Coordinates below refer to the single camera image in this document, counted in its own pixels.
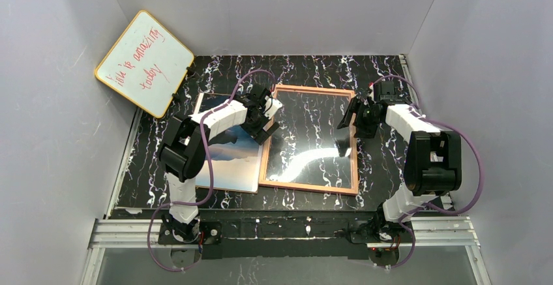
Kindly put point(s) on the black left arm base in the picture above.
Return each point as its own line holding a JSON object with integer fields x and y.
{"x": 206, "y": 233}

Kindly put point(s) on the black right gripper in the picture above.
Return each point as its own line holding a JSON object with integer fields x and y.
{"x": 358, "y": 116}

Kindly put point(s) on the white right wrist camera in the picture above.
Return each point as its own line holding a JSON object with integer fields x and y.
{"x": 370, "y": 92}

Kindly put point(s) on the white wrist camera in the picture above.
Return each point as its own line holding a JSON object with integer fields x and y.
{"x": 272, "y": 105}
{"x": 370, "y": 92}

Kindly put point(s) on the clear acrylic sheet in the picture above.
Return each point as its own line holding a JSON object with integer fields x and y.
{"x": 306, "y": 144}

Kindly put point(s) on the landscape photo board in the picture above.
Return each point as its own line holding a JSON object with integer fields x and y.
{"x": 236, "y": 161}

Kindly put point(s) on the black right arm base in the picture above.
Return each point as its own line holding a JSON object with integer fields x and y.
{"x": 371, "y": 231}

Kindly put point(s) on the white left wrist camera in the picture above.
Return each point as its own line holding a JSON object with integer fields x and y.
{"x": 272, "y": 105}

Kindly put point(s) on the yellow rimmed whiteboard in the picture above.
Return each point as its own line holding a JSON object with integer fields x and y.
{"x": 146, "y": 65}

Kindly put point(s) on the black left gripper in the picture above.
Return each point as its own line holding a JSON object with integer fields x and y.
{"x": 261, "y": 116}

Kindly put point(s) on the pink wooden picture frame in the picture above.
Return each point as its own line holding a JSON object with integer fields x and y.
{"x": 311, "y": 186}

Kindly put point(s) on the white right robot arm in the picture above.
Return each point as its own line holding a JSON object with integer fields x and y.
{"x": 433, "y": 162}

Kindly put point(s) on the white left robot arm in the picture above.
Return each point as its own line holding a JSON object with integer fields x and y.
{"x": 185, "y": 147}

